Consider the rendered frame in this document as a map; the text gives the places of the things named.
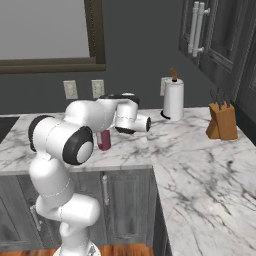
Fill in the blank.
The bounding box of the dark red wine bottle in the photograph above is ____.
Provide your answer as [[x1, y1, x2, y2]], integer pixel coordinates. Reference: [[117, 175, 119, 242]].
[[96, 129, 112, 152]]

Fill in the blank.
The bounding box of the white paper towel roll holder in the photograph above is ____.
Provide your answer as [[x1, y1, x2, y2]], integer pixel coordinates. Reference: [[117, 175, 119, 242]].
[[160, 66, 185, 123]]

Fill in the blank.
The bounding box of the grey base cupboard door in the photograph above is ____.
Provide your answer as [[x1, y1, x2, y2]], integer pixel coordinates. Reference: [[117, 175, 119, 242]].
[[0, 173, 65, 253], [98, 168, 158, 247]]

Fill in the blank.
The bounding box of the wooden knife block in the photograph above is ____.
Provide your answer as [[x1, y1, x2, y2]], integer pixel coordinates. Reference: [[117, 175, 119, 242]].
[[205, 88, 239, 141]]

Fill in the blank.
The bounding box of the black hob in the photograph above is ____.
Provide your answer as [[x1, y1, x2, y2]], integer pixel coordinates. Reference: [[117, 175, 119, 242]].
[[0, 116, 21, 144]]

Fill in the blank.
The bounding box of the dark framed window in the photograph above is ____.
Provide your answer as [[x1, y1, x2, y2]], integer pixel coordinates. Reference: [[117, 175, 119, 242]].
[[0, 0, 107, 75]]

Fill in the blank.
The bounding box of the white wall outlet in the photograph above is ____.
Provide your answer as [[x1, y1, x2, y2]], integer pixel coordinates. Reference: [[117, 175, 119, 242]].
[[159, 76, 172, 97], [91, 78, 106, 100], [62, 79, 79, 101]]

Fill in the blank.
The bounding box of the grey base cupboard handle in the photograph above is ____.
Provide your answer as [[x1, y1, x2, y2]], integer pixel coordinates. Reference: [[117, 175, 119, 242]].
[[29, 204, 43, 232], [101, 174, 111, 207]]

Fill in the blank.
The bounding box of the grey wall cupboard door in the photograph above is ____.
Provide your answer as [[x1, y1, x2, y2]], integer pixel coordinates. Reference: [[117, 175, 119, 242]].
[[178, 0, 203, 66], [197, 0, 256, 101]]

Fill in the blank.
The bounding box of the white cupboard handle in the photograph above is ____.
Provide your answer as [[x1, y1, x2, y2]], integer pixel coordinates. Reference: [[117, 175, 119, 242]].
[[192, 1, 212, 58], [187, 1, 200, 55]]

